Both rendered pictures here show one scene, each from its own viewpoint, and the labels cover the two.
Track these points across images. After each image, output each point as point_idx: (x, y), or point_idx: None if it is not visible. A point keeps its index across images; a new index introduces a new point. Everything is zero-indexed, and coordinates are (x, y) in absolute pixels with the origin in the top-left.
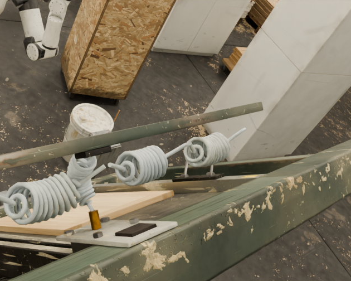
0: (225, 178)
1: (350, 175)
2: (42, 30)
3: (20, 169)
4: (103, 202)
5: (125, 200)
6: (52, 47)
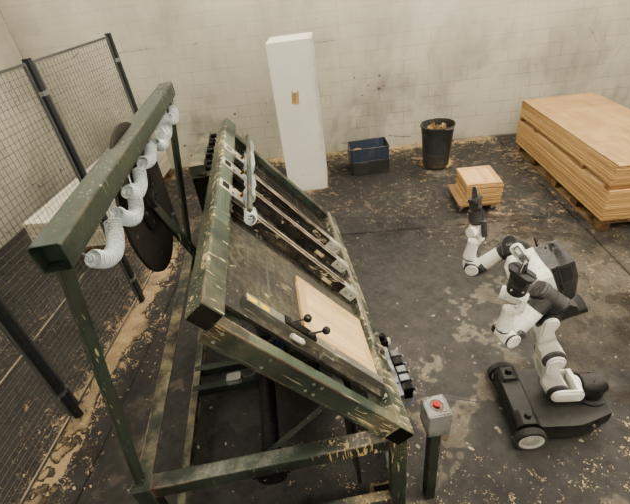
0: (278, 313)
1: (200, 253)
2: (518, 323)
3: (526, 490)
4: (331, 330)
5: (318, 323)
6: (496, 327)
